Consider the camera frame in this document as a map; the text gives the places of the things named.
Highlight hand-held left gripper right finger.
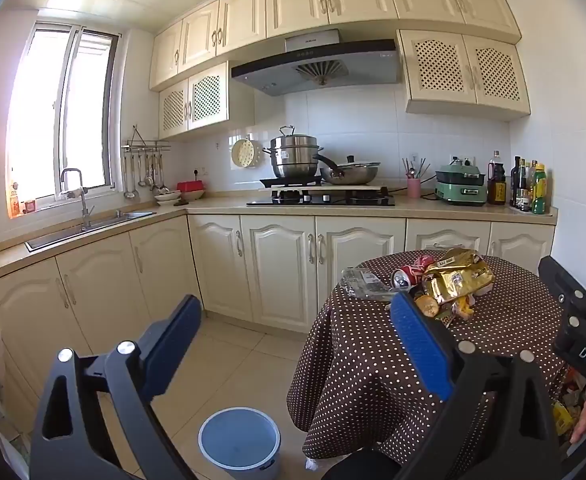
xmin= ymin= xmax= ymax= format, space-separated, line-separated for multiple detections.
xmin=390 ymin=290 xmax=564 ymax=480

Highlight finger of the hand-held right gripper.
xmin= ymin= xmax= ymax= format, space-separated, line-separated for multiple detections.
xmin=538 ymin=256 xmax=586 ymax=313

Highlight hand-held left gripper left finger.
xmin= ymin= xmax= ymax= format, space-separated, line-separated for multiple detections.
xmin=29 ymin=294 xmax=204 ymax=480

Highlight orange peel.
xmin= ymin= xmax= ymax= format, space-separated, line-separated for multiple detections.
xmin=415 ymin=295 xmax=441 ymax=317

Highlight small yellow snack wrappers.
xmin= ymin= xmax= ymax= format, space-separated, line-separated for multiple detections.
xmin=438 ymin=295 xmax=476 ymax=323

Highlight crushed red soda can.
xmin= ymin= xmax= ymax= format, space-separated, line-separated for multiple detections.
xmin=392 ymin=255 xmax=436 ymax=291

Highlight gold foil snack bag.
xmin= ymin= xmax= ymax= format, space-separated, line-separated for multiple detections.
xmin=420 ymin=247 xmax=496 ymax=307

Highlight clear plastic wrapper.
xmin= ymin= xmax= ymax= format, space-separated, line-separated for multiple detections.
xmin=341 ymin=267 xmax=398 ymax=302

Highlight light blue plastic bin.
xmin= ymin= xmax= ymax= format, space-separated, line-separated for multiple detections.
xmin=198 ymin=408 xmax=281 ymax=480

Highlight person's right hand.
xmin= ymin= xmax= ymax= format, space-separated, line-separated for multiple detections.
xmin=571 ymin=390 xmax=586 ymax=443

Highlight brown polka dot tablecloth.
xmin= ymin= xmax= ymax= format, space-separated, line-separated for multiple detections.
xmin=287 ymin=250 xmax=574 ymax=461

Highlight green bottle yellow cap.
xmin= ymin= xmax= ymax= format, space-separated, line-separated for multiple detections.
xmin=531 ymin=162 xmax=548 ymax=215

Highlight dark glass bottle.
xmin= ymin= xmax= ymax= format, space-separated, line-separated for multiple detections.
xmin=518 ymin=159 xmax=532 ymax=211
xmin=511 ymin=156 xmax=522 ymax=208

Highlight large dark sauce bottle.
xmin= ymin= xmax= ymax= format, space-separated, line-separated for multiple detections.
xmin=488 ymin=150 xmax=507 ymax=206

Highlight green electric cooker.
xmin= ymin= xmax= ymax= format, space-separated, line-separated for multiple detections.
xmin=434 ymin=157 xmax=488 ymax=207

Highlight cream base cabinets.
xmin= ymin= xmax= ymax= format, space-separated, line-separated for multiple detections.
xmin=0 ymin=205 xmax=558 ymax=436

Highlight person's dark trouser leg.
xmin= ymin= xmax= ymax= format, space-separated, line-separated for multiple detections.
xmin=323 ymin=450 xmax=404 ymax=480

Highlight steel kitchen sink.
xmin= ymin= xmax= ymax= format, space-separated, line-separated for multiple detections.
xmin=25 ymin=210 xmax=158 ymax=252

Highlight red container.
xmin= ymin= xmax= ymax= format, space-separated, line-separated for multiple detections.
xmin=177 ymin=180 xmax=206 ymax=202

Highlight steel kitchen faucet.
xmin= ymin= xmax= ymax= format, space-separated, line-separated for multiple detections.
xmin=61 ymin=168 xmax=94 ymax=231

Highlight row of hanging utensils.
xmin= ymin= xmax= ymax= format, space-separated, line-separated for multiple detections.
xmin=123 ymin=152 xmax=171 ymax=200

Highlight black gas stove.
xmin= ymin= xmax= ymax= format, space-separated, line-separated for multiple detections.
xmin=246 ymin=187 xmax=396 ymax=207

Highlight pale wooden board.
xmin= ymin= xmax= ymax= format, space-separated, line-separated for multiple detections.
xmin=271 ymin=184 xmax=388 ymax=196

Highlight steel wok with lid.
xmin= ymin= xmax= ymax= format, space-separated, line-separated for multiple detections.
xmin=315 ymin=154 xmax=381 ymax=186

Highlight black hot plate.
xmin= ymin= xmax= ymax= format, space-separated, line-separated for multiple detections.
xmin=259 ymin=176 xmax=324 ymax=187

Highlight round white perforated plate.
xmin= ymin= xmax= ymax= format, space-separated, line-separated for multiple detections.
xmin=231 ymin=135 xmax=264 ymax=168

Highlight cream lattice door cabinet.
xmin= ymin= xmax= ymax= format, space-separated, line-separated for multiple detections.
xmin=397 ymin=29 xmax=531 ymax=122
xmin=159 ymin=61 xmax=256 ymax=141

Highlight steel steamer pot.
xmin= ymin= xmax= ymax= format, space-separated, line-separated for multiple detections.
xmin=263 ymin=125 xmax=324 ymax=181

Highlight sliding window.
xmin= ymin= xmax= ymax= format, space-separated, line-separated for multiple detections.
xmin=8 ymin=21 xmax=124 ymax=218

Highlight grey range hood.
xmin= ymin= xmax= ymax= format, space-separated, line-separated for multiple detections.
xmin=231 ymin=29 xmax=402 ymax=97

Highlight metal wall utensil rack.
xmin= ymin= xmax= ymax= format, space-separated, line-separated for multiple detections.
xmin=122 ymin=125 xmax=171 ymax=153

